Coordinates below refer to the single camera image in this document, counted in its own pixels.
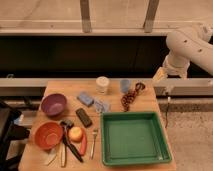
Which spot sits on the right vertical metal post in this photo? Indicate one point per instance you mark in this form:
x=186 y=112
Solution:
x=150 y=15

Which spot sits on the purple bowl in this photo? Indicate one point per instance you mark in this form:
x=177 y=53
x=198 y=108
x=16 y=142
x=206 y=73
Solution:
x=54 y=104

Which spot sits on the wooden handled knife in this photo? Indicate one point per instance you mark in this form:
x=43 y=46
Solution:
x=62 y=155

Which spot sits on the red yellow apple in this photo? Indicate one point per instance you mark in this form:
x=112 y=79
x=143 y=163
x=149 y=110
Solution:
x=75 y=134

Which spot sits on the left vertical metal post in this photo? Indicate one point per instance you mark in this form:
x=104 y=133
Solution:
x=85 y=16

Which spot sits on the black equipment at left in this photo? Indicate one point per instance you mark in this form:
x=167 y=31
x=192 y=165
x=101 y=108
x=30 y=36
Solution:
x=10 y=131

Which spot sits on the green plastic tray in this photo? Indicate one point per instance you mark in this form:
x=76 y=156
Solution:
x=133 y=138

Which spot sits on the silver fork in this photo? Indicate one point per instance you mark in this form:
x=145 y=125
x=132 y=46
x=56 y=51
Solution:
x=94 y=133

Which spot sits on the grey metal rail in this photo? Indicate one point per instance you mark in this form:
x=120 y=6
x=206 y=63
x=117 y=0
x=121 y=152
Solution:
x=174 y=86

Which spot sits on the black rectangular block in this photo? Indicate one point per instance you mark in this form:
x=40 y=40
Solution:
x=84 y=118

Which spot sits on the blue metal cup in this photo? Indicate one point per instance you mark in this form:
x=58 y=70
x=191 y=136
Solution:
x=125 y=85

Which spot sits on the blue sponge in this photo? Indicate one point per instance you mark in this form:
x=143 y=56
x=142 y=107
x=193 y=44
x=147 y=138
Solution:
x=85 y=99

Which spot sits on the orange bowl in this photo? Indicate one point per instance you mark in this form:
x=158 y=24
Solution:
x=48 y=135

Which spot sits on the orange carrot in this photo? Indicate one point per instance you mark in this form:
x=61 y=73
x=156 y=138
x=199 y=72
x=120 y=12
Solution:
x=83 y=146

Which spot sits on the white lidded cup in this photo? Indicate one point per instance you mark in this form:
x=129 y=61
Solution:
x=102 y=84

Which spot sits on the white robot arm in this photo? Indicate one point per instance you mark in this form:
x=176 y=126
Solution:
x=187 y=45

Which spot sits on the vertical metal post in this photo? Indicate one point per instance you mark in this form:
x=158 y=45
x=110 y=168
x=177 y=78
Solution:
x=150 y=15
x=85 y=16

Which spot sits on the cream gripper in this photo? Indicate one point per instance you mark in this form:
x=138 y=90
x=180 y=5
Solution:
x=159 y=75

